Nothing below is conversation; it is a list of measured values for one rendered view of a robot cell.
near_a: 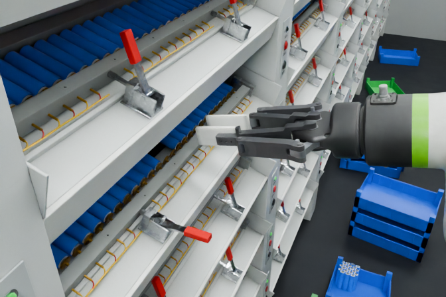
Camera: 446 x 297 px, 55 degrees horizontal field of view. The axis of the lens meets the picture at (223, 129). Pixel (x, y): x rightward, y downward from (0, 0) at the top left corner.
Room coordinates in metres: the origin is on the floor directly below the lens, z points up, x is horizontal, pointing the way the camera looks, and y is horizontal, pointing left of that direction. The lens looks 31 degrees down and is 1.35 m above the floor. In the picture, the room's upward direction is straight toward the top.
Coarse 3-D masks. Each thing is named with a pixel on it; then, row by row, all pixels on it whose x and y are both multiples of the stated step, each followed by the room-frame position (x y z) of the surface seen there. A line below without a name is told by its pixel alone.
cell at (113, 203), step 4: (104, 196) 0.44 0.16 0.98; (108, 196) 0.44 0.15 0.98; (112, 196) 0.45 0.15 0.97; (100, 200) 0.44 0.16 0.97; (104, 200) 0.44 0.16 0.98; (108, 200) 0.44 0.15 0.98; (112, 200) 0.44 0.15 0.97; (116, 200) 0.44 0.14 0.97; (104, 204) 0.43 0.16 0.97; (108, 204) 0.43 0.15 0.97; (112, 204) 0.43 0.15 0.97; (116, 204) 0.43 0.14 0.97; (108, 208) 0.43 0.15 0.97; (112, 208) 0.43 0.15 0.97; (112, 212) 0.43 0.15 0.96
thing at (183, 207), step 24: (240, 72) 0.83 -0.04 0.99; (264, 96) 0.81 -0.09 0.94; (192, 168) 0.56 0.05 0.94; (216, 168) 0.57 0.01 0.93; (168, 192) 0.50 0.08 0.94; (192, 192) 0.51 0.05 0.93; (168, 216) 0.45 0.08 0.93; (192, 216) 0.48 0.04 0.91; (144, 240) 0.40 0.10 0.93; (168, 240) 0.41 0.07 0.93; (120, 264) 0.36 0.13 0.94; (144, 264) 0.37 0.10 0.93; (96, 288) 0.33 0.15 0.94; (120, 288) 0.33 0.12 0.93
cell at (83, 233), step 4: (72, 224) 0.39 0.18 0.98; (76, 224) 0.39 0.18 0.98; (68, 228) 0.38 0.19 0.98; (72, 228) 0.38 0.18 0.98; (76, 228) 0.38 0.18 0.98; (80, 228) 0.38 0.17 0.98; (84, 228) 0.39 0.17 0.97; (64, 232) 0.38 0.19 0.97; (68, 232) 0.38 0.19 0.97; (72, 232) 0.38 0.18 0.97; (76, 232) 0.38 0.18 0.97; (80, 232) 0.38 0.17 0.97; (84, 232) 0.38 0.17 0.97; (88, 232) 0.38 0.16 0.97; (72, 236) 0.38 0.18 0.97; (76, 236) 0.38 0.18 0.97; (80, 236) 0.38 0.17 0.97; (84, 236) 0.38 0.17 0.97; (76, 240) 0.38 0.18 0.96; (80, 240) 0.37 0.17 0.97; (84, 240) 0.38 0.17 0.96
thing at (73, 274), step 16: (240, 96) 0.76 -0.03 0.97; (224, 112) 0.69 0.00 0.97; (192, 144) 0.58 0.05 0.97; (176, 160) 0.54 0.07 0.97; (160, 176) 0.50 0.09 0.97; (176, 176) 0.52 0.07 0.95; (144, 192) 0.46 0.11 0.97; (160, 192) 0.48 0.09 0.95; (128, 208) 0.43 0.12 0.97; (144, 208) 0.44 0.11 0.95; (160, 208) 0.45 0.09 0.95; (112, 224) 0.40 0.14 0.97; (128, 224) 0.41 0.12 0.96; (96, 240) 0.37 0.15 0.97; (112, 240) 0.38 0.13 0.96; (80, 256) 0.34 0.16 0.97; (96, 256) 0.35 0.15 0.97; (64, 272) 0.32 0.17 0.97; (80, 272) 0.32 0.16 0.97; (64, 288) 0.30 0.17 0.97
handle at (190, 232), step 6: (162, 222) 0.42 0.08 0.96; (168, 222) 0.42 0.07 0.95; (168, 228) 0.41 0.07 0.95; (174, 228) 0.41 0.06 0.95; (180, 228) 0.41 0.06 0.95; (186, 228) 0.41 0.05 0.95; (192, 228) 0.41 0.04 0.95; (186, 234) 0.40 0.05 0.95; (192, 234) 0.40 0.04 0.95; (198, 234) 0.40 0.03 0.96; (204, 234) 0.39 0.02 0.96; (210, 234) 0.39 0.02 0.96; (198, 240) 0.39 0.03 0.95; (204, 240) 0.39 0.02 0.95
